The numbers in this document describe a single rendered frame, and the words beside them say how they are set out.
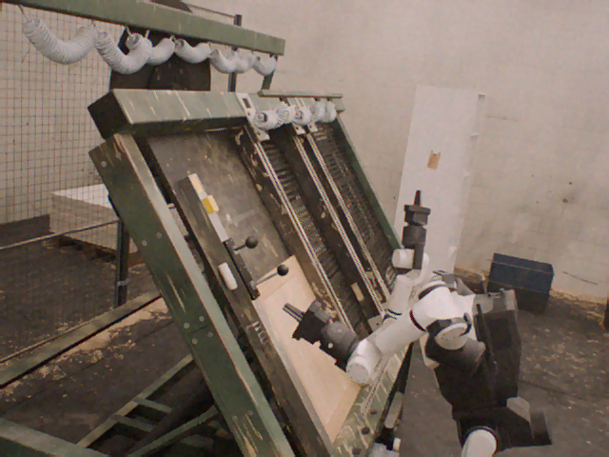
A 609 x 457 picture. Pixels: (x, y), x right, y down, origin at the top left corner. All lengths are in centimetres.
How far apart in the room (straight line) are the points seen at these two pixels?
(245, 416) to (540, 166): 595
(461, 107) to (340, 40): 236
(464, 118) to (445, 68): 157
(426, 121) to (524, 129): 161
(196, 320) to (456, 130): 457
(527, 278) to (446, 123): 176
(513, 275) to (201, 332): 504
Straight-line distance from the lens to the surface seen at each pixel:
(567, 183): 726
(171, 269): 162
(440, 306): 150
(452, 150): 592
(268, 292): 197
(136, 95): 170
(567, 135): 722
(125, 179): 164
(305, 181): 266
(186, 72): 282
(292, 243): 225
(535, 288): 644
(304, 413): 190
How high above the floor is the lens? 201
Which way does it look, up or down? 14 degrees down
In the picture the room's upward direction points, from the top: 7 degrees clockwise
